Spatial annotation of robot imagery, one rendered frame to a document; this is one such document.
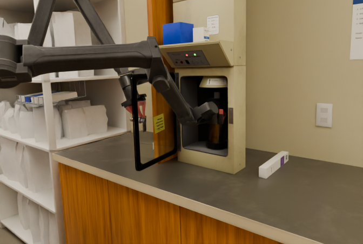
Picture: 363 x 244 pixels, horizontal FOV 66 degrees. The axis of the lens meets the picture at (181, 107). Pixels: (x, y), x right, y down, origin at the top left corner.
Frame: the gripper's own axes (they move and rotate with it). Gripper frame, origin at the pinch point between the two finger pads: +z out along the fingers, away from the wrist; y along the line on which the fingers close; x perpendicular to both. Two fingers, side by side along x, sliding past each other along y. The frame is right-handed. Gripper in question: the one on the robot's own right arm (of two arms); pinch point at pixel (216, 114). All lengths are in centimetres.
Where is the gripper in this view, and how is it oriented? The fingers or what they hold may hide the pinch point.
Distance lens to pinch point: 137.9
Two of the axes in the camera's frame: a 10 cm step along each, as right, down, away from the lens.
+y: -8.0, -0.5, 5.9
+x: 0.0, 10.0, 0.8
